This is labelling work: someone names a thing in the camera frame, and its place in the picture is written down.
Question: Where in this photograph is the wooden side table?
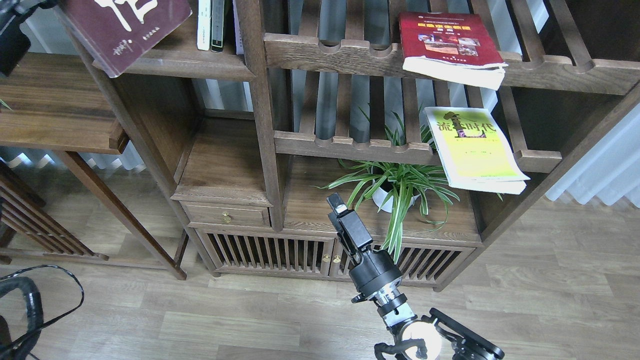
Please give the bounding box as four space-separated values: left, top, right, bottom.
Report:
1 52 188 280

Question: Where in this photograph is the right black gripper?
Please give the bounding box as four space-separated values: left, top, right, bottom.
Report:
326 193 373 265

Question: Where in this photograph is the white curtain right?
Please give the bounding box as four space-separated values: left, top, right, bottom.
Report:
545 105 640 207

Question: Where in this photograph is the green spider plant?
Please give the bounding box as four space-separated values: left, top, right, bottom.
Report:
314 107 505 263

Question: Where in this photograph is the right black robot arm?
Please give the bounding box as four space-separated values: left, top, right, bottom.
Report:
327 193 505 360

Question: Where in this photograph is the white plant pot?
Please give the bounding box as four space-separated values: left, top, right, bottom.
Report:
371 181 421 214

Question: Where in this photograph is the white upright book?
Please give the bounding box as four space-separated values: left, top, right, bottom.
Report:
196 0 212 51

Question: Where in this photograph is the dark brown book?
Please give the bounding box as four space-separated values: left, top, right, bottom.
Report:
58 0 192 78

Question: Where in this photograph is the red book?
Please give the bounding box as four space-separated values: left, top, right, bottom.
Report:
398 11 508 91

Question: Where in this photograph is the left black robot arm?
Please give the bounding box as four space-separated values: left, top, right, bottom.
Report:
0 0 85 360

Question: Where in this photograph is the dark wooden bookshelf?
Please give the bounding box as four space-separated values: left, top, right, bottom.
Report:
50 0 640 292

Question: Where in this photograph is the dark green upright book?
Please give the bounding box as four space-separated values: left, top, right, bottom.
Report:
210 0 232 53

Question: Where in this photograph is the green plant leaves left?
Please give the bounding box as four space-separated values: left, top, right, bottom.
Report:
0 99 12 111

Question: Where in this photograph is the pale upright book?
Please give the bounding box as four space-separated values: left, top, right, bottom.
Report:
231 0 245 56

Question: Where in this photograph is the yellow green book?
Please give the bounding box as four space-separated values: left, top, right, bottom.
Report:
423 106 530 195

